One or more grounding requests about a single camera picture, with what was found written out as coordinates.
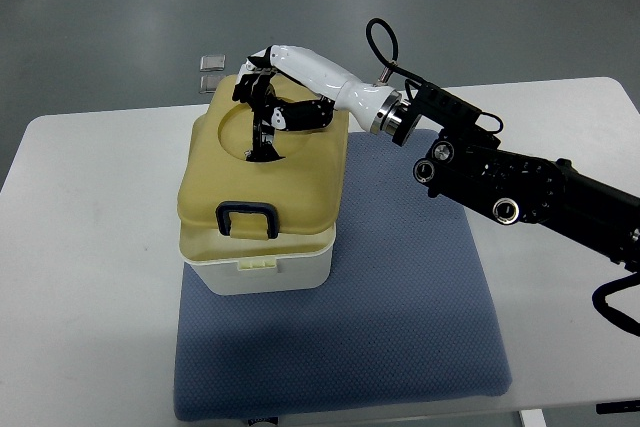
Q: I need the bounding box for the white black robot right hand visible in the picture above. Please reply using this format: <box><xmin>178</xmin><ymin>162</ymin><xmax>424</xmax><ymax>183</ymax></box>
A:
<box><xmin>232</xmin><ymin>45</ymin><xmax>403</xmax><ymax>135</ymax></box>

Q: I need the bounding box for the yellow box lid black handle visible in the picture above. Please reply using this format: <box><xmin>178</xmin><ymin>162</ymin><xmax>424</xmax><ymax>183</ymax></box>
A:
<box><xmin>177</xmin><ymin>76</ymin><xmax>349</xmax><ymax>235</ymax></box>

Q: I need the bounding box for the white storage box base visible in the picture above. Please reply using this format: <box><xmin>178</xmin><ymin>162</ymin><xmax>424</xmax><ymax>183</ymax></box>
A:
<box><xmin>179</xmin><ymin>225</ymin><xmax>336</xmax><ymax>295</ymax></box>

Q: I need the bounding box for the lower metal floor plate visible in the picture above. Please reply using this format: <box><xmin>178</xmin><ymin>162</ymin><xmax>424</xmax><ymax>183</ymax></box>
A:
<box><xmin>199</xmin><ymin>74</ymin><xmax>226</xmax><ymax>94</ymax></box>

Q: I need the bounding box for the metal floor plate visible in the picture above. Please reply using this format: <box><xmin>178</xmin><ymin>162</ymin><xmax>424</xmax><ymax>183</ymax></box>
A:
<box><xmin>199</xmin><ymin>54</ymin><xmax>226</xmax><ymax>72</ymax></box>
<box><xmin>199</xmin><ymin>74</ymin><xmax>226</xmax><ymax>94</ymax></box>

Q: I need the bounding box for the upper metal floor plate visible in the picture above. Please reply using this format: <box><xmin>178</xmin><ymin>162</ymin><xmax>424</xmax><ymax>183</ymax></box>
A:
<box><xmin>199</xmin><ymin>54</ymin><xmax>226</xmax><ymax>72</ymax></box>

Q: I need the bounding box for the blue padded mat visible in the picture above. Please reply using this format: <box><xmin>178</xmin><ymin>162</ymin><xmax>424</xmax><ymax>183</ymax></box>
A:
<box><xmin>174</xmin><ymin>130</ymin><xmax>512</xmax><ymax>421</ymax></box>

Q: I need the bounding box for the white table leg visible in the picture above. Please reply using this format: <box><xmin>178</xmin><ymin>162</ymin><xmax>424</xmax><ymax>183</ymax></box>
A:
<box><xmin>519</xmin><ymin>409</ymin><xmax>547</xmax><ymax>427</ymax></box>

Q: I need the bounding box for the black bracket at table edge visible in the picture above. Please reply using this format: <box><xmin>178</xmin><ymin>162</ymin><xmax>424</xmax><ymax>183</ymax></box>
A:
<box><xmin>595</xmin><ymin>400</ymin><xmax>640</xmax><ymax>415</ymax></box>

